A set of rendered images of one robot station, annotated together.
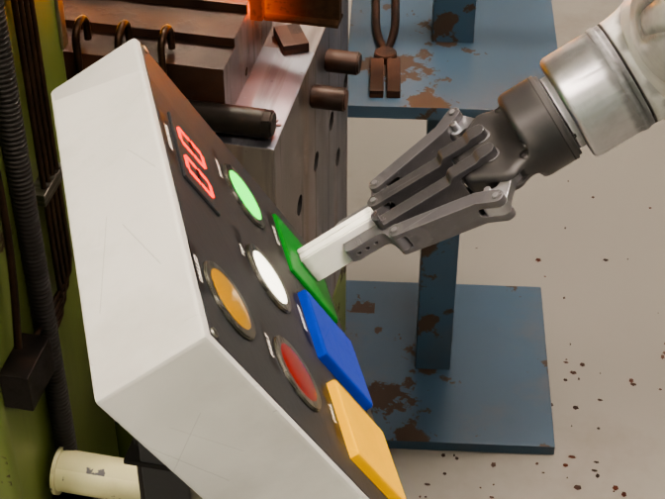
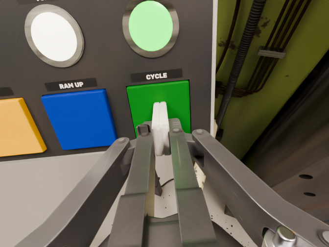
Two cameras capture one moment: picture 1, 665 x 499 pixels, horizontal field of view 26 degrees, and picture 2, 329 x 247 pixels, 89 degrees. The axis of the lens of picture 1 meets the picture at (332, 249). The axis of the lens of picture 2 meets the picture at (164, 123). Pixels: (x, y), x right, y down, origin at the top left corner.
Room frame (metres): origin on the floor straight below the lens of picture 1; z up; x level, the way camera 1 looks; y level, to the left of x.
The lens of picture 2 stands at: (0.93, -0.11, 1.17)
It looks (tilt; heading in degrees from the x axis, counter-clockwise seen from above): 55 degrees down; 104
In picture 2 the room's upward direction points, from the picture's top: 7 degrees counter-clockwise
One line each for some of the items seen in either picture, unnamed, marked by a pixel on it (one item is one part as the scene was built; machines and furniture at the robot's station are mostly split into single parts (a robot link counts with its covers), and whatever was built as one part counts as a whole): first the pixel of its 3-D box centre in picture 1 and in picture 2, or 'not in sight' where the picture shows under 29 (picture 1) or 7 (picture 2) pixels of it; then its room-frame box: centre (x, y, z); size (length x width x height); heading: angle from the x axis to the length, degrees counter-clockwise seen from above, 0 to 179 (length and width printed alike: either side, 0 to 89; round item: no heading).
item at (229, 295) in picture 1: (229, 300); not in sight; (0.68, 0.06, 1.16); 0.05 x 0.03 x 0.04; 168
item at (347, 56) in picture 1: (342, 61); not in sight; (1.43, -0.01, 0.87); 0.04 x 0.03 x 0.03; 78
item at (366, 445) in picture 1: (361, 448); (8, 128); (0.70, -0.02, 1.01); 0.07 x 0.05 x 0.07; 13
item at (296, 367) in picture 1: (297, 372); not in sight; (0.69, 0.02, 1.09); 0.05 x 0.03 x 0.04; 168
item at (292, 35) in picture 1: (291, 39); not in sight; (1.39, 0.05, 0.92); 0.04 x 0.03 x 0.01; 16
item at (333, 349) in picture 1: (330, 352); (83, 120); (0.80, 0.00, 1.01); 0.07 x 0.05 x 0.07; 13
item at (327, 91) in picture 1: (329, 97); not in sight; (1.35, 0.00, 0.87); 0.04 x 0.03 x 0.03; 78
